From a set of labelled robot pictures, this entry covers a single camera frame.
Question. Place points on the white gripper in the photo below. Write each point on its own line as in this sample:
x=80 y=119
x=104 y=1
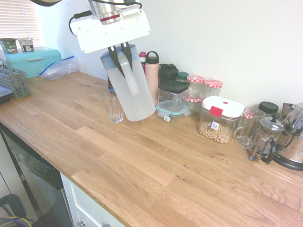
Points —
x=113 y=30

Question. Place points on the translucent water pitcher blue lid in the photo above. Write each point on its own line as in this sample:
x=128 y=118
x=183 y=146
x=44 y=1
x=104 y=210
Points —
x=137 y=99

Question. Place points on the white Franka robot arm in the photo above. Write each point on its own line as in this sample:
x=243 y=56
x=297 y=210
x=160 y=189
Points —
x=104 y=9

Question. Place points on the red water bottle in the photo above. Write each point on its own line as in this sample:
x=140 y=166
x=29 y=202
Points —
x=142 y=59

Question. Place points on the pink water bottle black cap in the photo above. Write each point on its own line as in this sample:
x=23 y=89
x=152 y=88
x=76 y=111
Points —
x=151 y=78

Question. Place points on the black protein powder tub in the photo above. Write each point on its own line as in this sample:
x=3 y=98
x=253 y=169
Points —
x=110 y=86

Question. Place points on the black shaker bottle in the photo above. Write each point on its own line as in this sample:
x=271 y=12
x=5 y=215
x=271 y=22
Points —
x=165 y=73

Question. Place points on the clear ribbed drinking glass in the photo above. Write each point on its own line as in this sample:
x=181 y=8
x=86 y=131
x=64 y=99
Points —
x=113 y=111

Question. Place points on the square container black lid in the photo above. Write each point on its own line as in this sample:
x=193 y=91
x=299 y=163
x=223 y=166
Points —
x=174 y=85

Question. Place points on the clear zip plastic bag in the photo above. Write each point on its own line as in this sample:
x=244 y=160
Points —
x=61 y=68

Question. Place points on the clear jar green lid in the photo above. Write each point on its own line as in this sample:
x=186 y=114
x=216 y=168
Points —
x=182 y=75

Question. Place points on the glass container teal lid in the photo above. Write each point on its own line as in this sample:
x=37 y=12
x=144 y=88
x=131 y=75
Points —
x=170 y=111

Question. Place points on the glass jar red checked lid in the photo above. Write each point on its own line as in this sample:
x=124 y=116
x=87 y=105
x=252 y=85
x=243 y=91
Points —
x=193 y=99
x=195 y=79
x=213 y=83

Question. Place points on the teal bread box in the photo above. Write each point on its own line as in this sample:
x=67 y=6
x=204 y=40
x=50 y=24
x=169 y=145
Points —
x=35 y=61

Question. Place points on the dark red oat cup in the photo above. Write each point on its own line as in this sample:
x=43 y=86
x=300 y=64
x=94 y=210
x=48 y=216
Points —
x=26 y=44

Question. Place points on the grey cutlery basket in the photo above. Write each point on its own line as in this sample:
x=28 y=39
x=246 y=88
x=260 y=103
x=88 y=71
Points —
x=16 y=82

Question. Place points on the white window blinds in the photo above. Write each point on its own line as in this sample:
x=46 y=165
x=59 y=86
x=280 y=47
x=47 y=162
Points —
x=16 y=19

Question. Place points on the cereal container white lid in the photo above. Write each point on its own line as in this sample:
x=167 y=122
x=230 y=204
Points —
x=220 y=111

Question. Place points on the green oat cup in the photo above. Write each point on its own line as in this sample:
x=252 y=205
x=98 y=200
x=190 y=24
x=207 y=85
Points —
x=8 y=45

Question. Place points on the black dish tray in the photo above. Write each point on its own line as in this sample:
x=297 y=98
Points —
x=3 y=95

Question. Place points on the small jar red checked lid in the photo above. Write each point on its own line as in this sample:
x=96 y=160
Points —
x=248 y=116

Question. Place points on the clear glass mug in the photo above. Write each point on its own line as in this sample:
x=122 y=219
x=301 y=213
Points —
x=246 y=132

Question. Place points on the jar with black lid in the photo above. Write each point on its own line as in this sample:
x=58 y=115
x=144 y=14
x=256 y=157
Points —
x=268 y=107

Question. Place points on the pale cabinet drawer front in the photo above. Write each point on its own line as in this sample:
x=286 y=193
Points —
x=82 y=208

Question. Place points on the glass French press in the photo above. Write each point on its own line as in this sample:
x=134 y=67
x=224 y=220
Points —
x=267 y=137

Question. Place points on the black bag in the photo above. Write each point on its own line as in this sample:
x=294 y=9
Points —
x=11 y=208

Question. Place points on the stainless steel kettle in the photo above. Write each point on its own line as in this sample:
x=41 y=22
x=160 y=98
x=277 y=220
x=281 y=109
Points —
x=293 y=151

